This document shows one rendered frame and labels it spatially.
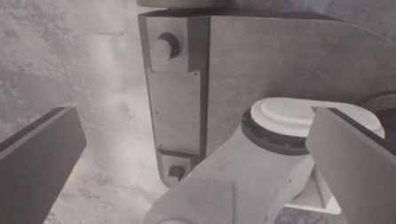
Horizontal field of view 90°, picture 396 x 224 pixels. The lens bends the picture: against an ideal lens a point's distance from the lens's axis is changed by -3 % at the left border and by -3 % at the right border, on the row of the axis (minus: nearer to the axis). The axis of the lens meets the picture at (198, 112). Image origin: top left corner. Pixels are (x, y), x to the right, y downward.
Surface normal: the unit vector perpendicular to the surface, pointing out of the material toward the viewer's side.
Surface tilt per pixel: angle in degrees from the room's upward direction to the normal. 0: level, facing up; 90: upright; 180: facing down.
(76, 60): 0
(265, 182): 90
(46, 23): 0
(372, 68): 0
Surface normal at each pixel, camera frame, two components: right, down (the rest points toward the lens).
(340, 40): -0.19, 0.50
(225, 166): 0.00, -0.86
